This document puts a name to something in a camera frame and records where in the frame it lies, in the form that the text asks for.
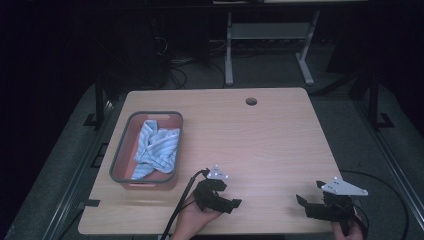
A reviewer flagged aluminium floor rail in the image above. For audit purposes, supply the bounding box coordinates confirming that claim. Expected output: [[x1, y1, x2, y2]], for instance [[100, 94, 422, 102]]
[[41, 96, 125, 240], [353, 98, 424, 231]]

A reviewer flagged bundle of floor cables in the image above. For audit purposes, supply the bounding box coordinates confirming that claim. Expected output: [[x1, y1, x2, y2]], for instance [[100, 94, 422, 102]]
[[156, 36, 228, 90]]

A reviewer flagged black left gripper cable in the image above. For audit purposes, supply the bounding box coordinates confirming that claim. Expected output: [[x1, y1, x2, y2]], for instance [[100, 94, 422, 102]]
[[159, 168, 211, 240]]

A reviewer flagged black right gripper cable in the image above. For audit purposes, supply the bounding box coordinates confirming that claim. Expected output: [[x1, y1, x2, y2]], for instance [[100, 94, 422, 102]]
[[339, 169, 411, 240]]

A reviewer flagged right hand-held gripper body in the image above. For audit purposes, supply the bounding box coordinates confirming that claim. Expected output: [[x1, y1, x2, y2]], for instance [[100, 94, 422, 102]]
[[304, 176, 369, 234]]

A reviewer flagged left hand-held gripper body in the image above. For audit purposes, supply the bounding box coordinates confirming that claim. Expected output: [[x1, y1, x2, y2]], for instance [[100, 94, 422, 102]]
[[192, 164, 234, 215]]

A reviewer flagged pink basket with grey rim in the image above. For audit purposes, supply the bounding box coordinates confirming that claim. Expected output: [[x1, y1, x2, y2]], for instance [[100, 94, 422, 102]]
[[109, 110, 184, 192]]

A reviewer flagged grey metal stand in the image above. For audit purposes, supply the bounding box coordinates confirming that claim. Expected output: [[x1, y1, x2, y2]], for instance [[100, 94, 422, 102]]
[[224, 9, 322, 87]]

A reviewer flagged person's right hand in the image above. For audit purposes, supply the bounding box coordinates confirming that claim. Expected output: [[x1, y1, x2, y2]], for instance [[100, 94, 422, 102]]
[[331, 213, 367, 240]]

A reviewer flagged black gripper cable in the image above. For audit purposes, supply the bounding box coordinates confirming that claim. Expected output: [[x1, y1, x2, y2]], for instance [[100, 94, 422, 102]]
[[339, 169, 411, 240], [159, 168, 211, 240]]

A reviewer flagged blue striped towel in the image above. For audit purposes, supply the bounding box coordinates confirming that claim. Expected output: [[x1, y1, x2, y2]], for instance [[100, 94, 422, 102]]
[[130, 119, 181, 181]]

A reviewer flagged black stand post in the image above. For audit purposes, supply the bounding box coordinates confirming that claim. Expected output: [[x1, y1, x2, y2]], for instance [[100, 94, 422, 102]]
[[83, 78, 107, 128], [366, 71, 396, 132]]

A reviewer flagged person's left hand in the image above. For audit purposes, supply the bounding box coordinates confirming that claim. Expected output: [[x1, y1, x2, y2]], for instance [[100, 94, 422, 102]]
[[169, 193, 223, 240]]

